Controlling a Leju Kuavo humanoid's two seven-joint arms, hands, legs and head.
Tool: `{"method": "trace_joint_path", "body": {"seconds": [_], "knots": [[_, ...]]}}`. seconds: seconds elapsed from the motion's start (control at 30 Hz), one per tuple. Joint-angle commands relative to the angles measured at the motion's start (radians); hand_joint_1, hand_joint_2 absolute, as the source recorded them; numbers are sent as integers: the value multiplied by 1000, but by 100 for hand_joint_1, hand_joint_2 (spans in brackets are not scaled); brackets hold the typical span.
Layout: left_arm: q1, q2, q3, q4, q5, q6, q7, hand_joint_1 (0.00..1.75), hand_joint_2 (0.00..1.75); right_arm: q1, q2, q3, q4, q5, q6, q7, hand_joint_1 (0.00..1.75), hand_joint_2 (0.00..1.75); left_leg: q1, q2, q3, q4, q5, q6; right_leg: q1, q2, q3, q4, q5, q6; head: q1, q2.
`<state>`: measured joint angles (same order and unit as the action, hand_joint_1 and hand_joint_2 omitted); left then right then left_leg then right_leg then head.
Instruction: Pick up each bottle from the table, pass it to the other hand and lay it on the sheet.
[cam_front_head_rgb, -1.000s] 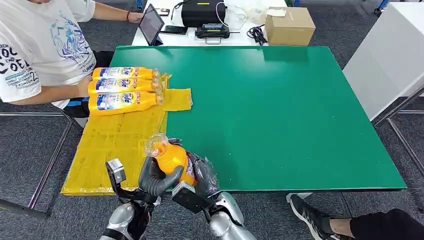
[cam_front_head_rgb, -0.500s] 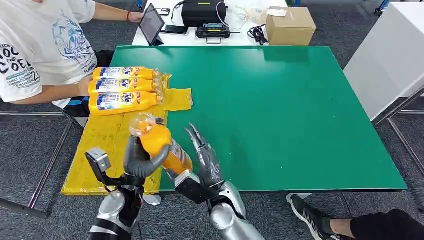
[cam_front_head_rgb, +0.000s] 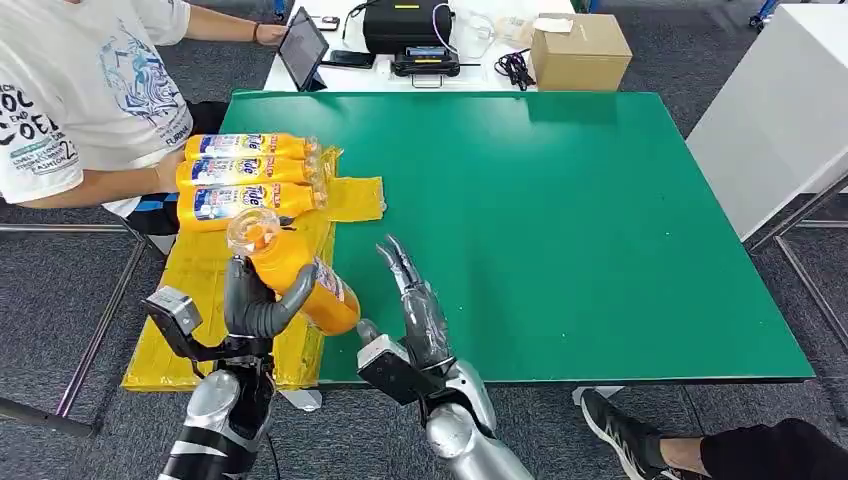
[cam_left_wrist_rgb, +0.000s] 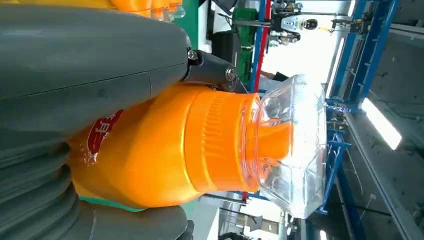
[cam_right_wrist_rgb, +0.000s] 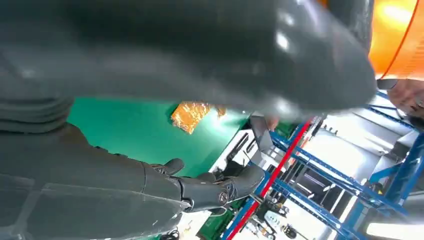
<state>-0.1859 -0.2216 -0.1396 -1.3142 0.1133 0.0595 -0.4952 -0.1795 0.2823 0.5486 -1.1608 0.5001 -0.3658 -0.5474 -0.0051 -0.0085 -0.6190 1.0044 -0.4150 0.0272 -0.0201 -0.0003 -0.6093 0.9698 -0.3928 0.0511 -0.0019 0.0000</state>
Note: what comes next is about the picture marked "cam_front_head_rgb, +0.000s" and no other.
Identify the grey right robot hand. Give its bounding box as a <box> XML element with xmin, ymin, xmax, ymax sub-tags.
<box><xmin>356</xmin><ymin>235</ymin><xmax>460</xmax><ymax>376</ymax></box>

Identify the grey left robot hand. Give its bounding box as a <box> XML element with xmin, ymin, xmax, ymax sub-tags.
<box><xmin>223</xmin><ymin>254</ymin><xmax>319</xmax><ymax>340</ymax></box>

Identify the orange drink bottle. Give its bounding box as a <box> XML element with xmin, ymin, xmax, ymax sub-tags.
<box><xmin>175</xmin><ymin>155</ymin><xmax>327</xmax><ymax>190</ymax></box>
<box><xmin>226</xmin><ymin>206</ymin><xmax>362</xmax><ymax>338</ymax></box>
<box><xmin>184</xmin><ymin>132</ymin><xmax>323</xmax><ymax>162</ymax></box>
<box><xmin>176</xmin><ymin>182</ymin><xmax>329</xmax><ymax>233</ymax></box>

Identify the yellow plastic sheet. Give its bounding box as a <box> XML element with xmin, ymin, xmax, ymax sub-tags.
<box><xmin>121</xmin><ymin>140</ymin><xmax>387</xmax><ymax>393</ymax></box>

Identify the person's right hand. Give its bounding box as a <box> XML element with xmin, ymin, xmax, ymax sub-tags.
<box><xmin>153</xmin><ymin>148</ymin><xmax>188</xmax><ymax>195</ymax></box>

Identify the person's hand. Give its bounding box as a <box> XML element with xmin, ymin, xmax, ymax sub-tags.
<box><xmin>254</xmin><ymin>23</ymin><xmax>289</xmax><ymax>48</ymax></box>
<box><xmin>153</xmin><ymin>148</ymin><xmax>188</xmax><ymax>195</ymax></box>

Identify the black white sneaker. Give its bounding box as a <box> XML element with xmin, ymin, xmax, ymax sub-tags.
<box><xmin>579</xmin><ymin>388</ymin><xmax>670</xmax><ymax>480</ymax></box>

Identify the green table mat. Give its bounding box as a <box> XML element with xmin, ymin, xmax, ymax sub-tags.
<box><xmin>218</xmin><ymin>91</ymin><xmax>816</xmax><ymax>387</ymax></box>

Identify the white table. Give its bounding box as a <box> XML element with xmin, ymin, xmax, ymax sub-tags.
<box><xmin>263</xmin><ymin>0</ymin><xmax>578</xmax><ymax>94</ymax></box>

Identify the black tablet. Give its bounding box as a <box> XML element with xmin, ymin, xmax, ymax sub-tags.
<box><xmin>276</xmin><ymin>6</ymin><xmax>331</xmax><ymax>93</ymax></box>

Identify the black phone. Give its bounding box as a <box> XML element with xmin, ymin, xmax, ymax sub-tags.
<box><xmin>320</xmin><ymin>49</ymin><xmax>378</xmax><ymax>71</ymax></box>

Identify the person's left hand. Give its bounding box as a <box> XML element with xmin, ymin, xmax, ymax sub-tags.
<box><xmin>254</xmin><ymin>23</ymin><xmax>289</xmax><ymax>48</ymax></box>

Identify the person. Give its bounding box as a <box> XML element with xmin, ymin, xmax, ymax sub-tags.
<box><xmin>0</xmin><ymin>0</ymin><xmax>289</xmax><ymax>236</ymax></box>

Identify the black carry case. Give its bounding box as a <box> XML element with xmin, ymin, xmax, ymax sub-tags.
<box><xmin>362</xmin><ymin>0</ymin><xmax>455</xmax><ymax>56</ymax></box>

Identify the clear plastic bag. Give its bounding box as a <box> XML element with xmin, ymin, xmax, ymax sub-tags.
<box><xmin>457</xmin><ymin>9</ymin><xmax>538</xmax><ymax>58</ymax></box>

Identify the cardboard box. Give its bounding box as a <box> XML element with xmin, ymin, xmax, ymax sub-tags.
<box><xmin>529</xmin><ymin>13</ymin><xmax>634</xmax><ymax>93</ymax></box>

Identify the person's leg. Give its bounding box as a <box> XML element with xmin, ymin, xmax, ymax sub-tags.
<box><xmin>659</xmin><ymin>418</ymin><xmax>848</xmax><ymax>480</ymax></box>

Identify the white cabinet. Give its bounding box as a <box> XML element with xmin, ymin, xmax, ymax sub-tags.
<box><xmin>685</xmin><ymin>3</ymin><xmax>848</xmax><ymax>243</ymax></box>

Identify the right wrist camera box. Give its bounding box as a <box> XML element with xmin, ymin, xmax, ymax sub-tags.
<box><xmin>356</xmin><ymin>334</ymin><xmax>425</xmax><ymax>407</ymax></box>

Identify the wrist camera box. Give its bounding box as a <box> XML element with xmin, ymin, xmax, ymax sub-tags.
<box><xmin>356</xmin><ymin>334</ymin><xmax>425</xmax><ymax>407</ymax></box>
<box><xmin>142</xmin><ymin>286</ymin><xmax>203</xmax><ymax>362</ymax></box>

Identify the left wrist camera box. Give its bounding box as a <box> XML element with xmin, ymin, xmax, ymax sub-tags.
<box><xmin>142</xmin><ymin>286</ymin><xmax>203</xmax><ymax>362</ymax></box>

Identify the metal floor frame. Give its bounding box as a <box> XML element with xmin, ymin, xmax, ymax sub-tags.
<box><xmin>745</xmin><ymin>175</ymin><xmax>848</xmax><ymax>352</ymax></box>
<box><xmin>0</xmin><ymin>223</ymin><xmax>167</xmax><ymax>439</ymax></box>

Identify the black device with handle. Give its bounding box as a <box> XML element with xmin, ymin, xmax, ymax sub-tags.
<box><xmin>389</xmin><ymin>44</ymin><xmax>463</xmax><ymax>89</ymax></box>

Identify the black cable bundle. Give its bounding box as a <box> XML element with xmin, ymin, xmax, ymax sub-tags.
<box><xmin>493</xmin><ymin>47</ymin><xmax>538</xmax><ymax>93</ymax></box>

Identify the white cable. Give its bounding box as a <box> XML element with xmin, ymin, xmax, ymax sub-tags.
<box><xmin>431</xmin><ymin>1</ymin><xmax>465</xmax><ymax>58</ymax></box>

